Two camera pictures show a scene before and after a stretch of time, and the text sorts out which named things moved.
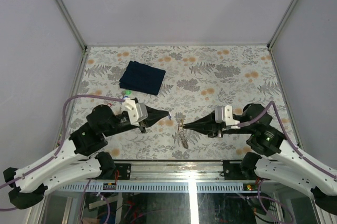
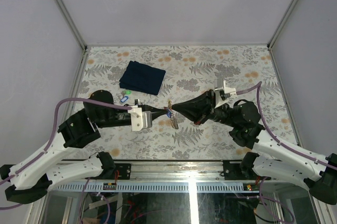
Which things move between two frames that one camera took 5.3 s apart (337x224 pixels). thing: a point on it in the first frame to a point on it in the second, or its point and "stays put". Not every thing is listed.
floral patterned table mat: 183,82 stays put
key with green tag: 127,92 stays put
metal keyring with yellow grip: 182,134 to 173,117
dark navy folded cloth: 139,77 stays put
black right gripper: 206,124 to 199,109
